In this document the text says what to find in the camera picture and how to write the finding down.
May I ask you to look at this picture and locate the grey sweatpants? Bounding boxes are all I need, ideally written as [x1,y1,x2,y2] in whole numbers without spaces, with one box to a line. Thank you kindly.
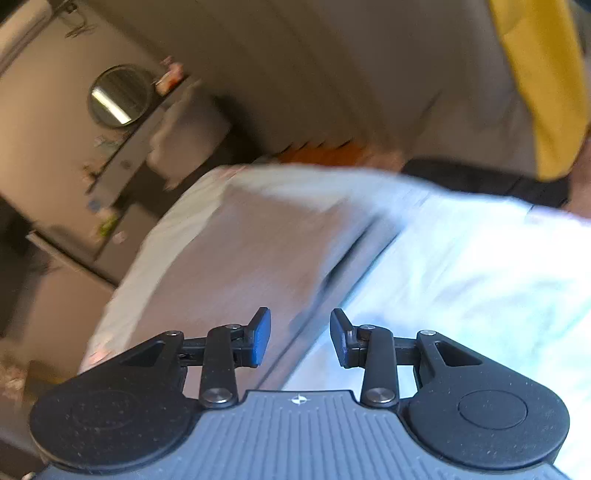
[101,167,400,390]

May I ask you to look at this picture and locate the light blue bed cover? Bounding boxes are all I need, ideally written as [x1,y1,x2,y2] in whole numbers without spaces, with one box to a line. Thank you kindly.
[81,165,590,479]

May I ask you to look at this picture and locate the grey dresser cabinet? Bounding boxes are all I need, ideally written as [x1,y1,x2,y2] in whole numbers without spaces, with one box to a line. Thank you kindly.
[27,75,233,285]

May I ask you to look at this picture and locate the round mirror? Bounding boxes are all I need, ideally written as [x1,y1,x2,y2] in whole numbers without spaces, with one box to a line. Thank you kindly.
[87,64,155,129]

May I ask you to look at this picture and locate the yellow curtain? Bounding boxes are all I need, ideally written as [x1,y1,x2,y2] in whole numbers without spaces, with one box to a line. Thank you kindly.
[488,0,590,181]

